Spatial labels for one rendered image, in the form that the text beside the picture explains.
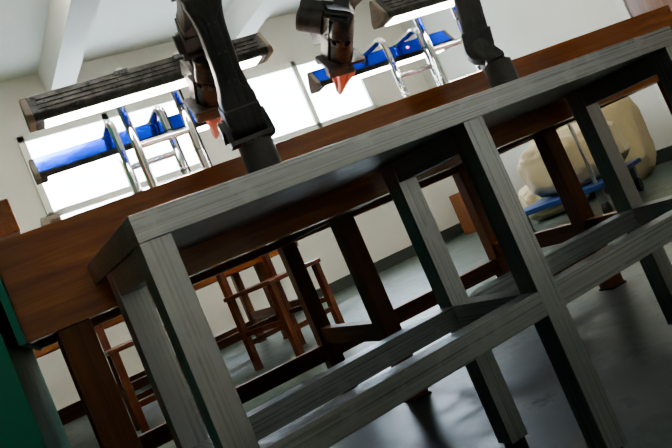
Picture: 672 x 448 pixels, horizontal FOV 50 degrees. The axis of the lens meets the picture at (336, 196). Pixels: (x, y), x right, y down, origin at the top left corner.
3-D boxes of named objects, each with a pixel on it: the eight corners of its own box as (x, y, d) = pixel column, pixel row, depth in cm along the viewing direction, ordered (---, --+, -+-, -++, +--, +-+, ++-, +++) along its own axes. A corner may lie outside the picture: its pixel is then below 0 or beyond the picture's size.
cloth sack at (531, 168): (652, 154, 463) (627, 99, 465) (579, 190, 426) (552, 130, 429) (587, 177, 512) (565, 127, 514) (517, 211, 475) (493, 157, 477)
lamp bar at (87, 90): (274, 51, 185) (263, 25, 185) (28, 123, 159) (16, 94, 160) (266, 62, 192) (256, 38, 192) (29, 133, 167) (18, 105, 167)
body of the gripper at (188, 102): (183, 106, 154) (179, 76, 149) (226, 93, 158) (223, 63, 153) (195, 121, 150) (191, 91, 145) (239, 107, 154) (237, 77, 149)
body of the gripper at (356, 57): (314, 63, 167) (314, 35, 162) (350, 52, 171) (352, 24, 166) (328, 76, 163) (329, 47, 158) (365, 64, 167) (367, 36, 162)
